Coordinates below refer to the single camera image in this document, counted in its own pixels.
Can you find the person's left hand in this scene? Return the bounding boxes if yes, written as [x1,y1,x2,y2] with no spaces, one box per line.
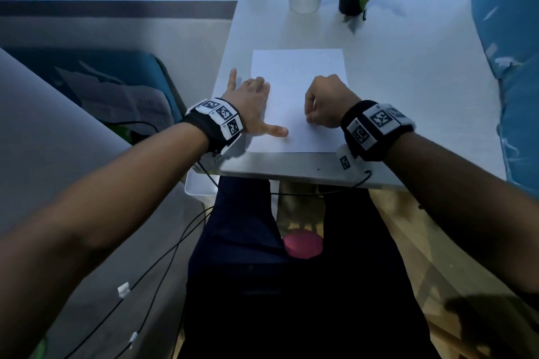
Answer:
[221,68,289,138]

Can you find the person's right hand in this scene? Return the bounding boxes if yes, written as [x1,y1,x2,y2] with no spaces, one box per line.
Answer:
[304,73,362,129]

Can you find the white paper sheet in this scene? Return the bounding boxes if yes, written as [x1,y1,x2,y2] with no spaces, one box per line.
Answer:
[245,48,350,154]

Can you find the person's right forearm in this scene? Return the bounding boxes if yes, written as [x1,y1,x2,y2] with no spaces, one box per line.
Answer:
[385,131,539,296]

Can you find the grey printed paper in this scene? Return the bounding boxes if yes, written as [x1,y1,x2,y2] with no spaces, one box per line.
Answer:
[54,61,176,125]

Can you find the person's dark trousers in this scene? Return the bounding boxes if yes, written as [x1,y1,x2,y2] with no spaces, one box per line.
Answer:
[179,176,441,359]

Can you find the teal chair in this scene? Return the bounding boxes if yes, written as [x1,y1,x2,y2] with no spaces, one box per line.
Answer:
[4,47,184,124]

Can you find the pink slipper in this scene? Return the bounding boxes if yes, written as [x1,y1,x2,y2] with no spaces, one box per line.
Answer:
[282,229,324,261]

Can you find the blue patterned cushion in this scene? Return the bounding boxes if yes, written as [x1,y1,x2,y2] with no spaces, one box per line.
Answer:
[471,0,539,195]

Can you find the black left wrist camera band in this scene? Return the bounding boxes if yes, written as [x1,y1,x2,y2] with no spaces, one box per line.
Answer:
[181,96,244,162]

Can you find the black wrist camera band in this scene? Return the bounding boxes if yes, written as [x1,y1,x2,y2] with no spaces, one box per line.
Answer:
[181,96,244,162]
[335,100,417,185]

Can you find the black right wrist camera band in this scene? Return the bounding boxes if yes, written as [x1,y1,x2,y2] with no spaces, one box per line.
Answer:
[335,100,417,185]

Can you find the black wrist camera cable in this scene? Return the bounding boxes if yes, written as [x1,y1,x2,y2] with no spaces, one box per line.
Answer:
[195,159,373,196]

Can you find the black floor cable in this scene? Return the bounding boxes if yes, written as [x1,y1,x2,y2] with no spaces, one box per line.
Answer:
[63,205,213,359]

